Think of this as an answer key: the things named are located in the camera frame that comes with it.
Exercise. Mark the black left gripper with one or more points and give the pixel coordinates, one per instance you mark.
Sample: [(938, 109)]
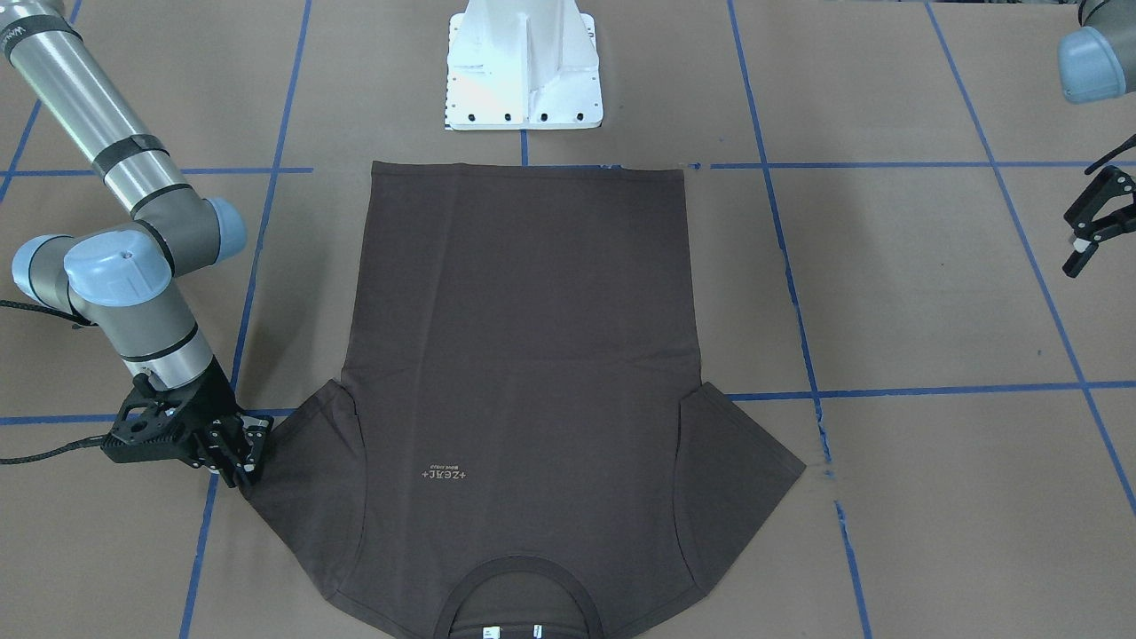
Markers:
[(1103, 202)]

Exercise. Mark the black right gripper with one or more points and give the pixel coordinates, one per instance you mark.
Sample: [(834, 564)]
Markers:
[(210, 404)]

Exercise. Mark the dark brown t-shirt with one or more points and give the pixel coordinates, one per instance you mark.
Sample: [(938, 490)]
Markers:
[(520, 443)]

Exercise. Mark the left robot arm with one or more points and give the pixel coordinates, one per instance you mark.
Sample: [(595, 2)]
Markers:
[(1097, 62)]

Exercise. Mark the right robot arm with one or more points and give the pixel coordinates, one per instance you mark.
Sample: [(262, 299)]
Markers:
[(123, 279)]

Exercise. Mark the white camera stand base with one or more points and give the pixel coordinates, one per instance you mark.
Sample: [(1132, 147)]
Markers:
[(523, 65)]

